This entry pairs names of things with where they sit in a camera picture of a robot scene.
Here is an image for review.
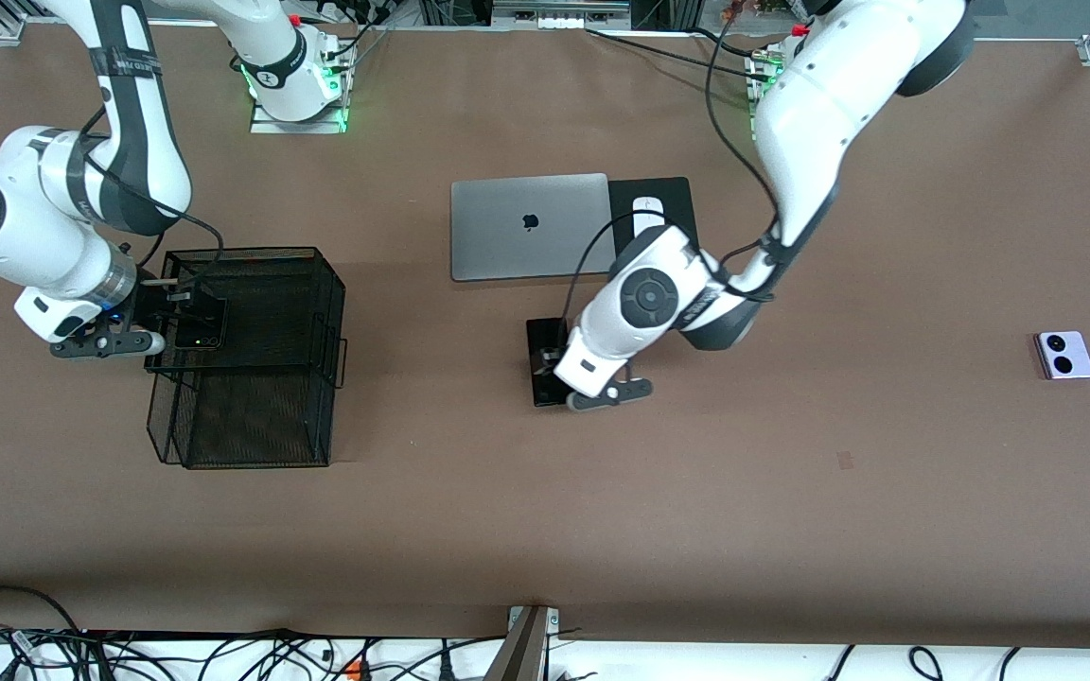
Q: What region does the long black smartphone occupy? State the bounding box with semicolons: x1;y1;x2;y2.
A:
526;318;571;408

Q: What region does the small black flip phone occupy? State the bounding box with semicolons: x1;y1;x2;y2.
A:
174;298;228;351

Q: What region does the lavender flip phone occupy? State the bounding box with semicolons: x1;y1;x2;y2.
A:
1034;331;1090;380

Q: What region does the silver laptop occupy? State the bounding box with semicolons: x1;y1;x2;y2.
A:
450;173;618;283

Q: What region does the black mouse pad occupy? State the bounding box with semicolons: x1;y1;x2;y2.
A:
608;177;699;254

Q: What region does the grey power strip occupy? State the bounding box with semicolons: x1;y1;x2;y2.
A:
493;0;631;29

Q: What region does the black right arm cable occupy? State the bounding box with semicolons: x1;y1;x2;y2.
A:
79;104;226;285

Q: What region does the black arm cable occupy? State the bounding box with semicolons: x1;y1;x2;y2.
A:
559;0;782;327
79;104;226;285

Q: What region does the black wire mesh organizer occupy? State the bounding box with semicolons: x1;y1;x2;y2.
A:
144;247;349;470

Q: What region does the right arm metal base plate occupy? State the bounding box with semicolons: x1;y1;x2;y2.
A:
250;57;349;135

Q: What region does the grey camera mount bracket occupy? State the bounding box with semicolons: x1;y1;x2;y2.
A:
486;605;561;681

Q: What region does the black looped cable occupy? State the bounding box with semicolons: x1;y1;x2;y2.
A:
0;585;82;637

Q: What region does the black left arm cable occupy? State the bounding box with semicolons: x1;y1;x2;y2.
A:
559;0;782;327

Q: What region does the black table cable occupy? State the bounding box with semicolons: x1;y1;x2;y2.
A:
586;26;768;81

